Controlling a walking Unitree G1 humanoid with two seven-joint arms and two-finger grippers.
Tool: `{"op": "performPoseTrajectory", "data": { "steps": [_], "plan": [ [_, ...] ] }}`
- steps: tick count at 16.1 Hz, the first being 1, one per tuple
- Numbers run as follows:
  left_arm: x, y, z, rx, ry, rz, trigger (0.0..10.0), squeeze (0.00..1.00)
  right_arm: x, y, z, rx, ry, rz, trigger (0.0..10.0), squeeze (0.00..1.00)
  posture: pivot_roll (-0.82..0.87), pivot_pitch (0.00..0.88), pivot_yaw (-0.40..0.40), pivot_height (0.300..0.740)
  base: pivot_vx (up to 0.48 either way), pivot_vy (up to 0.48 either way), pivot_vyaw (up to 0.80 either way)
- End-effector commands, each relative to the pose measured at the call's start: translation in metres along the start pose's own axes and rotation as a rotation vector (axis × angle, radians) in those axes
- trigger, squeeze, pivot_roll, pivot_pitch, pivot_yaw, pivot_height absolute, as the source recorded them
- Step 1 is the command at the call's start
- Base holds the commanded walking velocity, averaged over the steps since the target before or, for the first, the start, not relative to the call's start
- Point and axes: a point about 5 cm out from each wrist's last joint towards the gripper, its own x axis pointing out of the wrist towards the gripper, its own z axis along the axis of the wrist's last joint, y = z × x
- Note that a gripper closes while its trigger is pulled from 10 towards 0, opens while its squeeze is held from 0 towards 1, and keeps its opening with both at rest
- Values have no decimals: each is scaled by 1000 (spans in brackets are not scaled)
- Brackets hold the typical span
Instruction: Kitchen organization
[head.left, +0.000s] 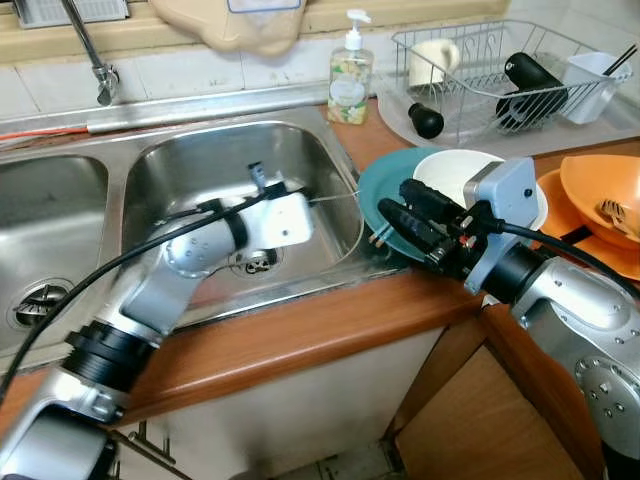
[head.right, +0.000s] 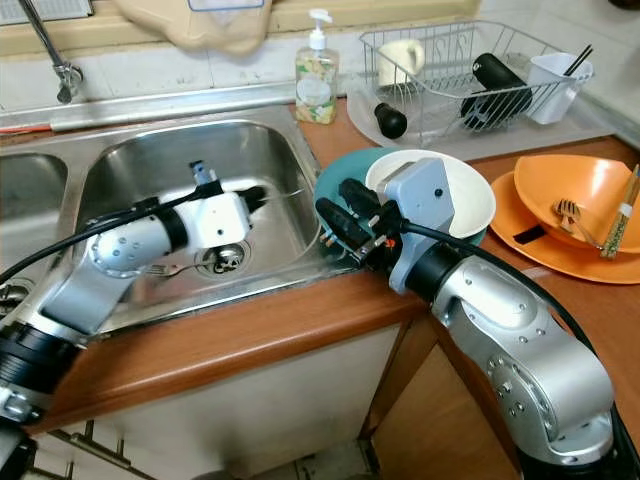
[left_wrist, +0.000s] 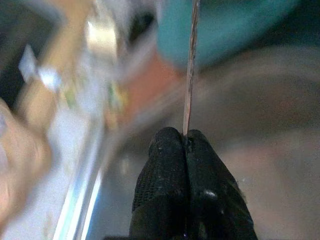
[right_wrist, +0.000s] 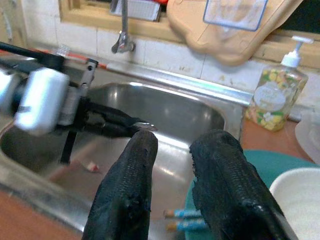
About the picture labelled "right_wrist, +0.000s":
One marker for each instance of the floral soap pump bottle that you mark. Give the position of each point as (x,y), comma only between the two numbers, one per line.
(272,100)

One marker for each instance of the clear container with blue rim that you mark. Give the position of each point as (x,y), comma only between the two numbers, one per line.
(235,12)

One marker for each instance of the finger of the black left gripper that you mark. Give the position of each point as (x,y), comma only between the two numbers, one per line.
(112,131)
(112,115)

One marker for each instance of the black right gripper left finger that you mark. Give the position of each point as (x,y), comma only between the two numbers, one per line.
(127,187)

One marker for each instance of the beige cutting board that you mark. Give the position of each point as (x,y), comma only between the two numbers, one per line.
(190,25)

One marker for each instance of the small red white scrap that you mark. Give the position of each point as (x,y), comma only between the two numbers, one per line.
(91,167)

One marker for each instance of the metal faucet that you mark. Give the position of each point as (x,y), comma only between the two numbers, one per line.
(123,37)

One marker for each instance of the teal plate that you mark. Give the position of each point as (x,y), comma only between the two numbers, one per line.
(262,162)

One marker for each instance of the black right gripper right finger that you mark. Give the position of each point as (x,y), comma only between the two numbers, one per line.
(225,180)

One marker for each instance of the metal spoon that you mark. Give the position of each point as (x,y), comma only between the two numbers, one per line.
(147,127)

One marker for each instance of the grey ribbed sill item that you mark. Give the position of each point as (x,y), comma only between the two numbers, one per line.
(142,10)

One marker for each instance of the wooden window frame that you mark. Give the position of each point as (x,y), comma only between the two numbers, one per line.
(150,27)

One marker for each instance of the stainless steel double sink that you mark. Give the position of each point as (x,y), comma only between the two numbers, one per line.
(175,112)

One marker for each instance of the blue chopstick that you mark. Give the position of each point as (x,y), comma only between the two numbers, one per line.
(187,225)

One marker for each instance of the white bowl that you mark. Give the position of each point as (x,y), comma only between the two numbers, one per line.
(300,200)

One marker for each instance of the red stick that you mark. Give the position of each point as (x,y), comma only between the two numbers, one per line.
(77,57)

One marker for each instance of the grey drain tray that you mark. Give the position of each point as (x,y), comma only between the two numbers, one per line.
(310,135)

